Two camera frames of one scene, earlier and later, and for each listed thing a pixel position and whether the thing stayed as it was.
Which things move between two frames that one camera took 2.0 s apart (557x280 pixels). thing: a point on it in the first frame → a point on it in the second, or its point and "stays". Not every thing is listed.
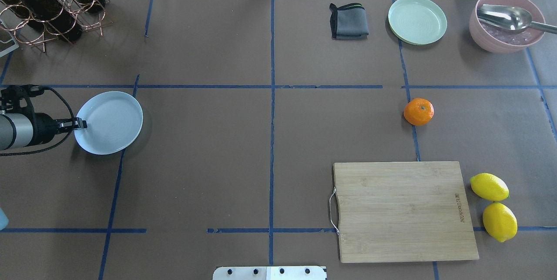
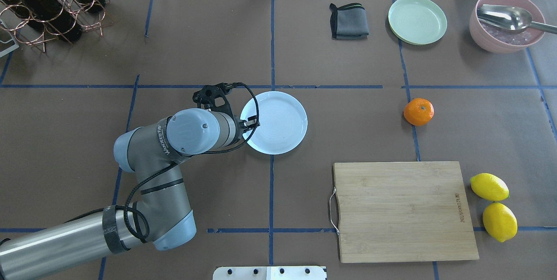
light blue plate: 115,121 → 283,122
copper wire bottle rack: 74,0 stays
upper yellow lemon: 488,187 stays
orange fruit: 418,111 stays
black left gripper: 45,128 → 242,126
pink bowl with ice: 505,21 stays
